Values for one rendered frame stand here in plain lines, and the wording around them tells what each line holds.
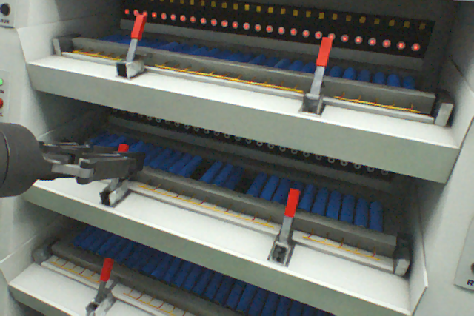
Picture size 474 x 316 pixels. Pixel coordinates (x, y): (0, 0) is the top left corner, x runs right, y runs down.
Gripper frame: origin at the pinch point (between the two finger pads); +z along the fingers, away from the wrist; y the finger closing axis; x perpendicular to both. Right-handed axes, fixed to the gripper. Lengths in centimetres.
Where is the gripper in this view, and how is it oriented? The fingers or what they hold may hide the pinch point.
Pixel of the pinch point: (119, 158)
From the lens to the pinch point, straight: 53.2
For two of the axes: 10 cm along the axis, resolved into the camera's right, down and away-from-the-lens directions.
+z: 2.9, 0.5, 9.6
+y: 9.3, 2.2, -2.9
